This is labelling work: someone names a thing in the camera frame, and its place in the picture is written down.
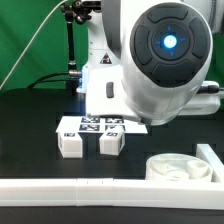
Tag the white round stool seat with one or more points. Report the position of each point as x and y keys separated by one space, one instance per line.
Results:
x=178 y=167

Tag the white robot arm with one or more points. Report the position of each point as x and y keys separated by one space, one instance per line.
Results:
x=150 y=58

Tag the white marker sheet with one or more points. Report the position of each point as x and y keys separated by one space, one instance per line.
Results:
x=83 y=124

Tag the white L-shaped obstacle frame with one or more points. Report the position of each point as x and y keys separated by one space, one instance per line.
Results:
x=119 y=192

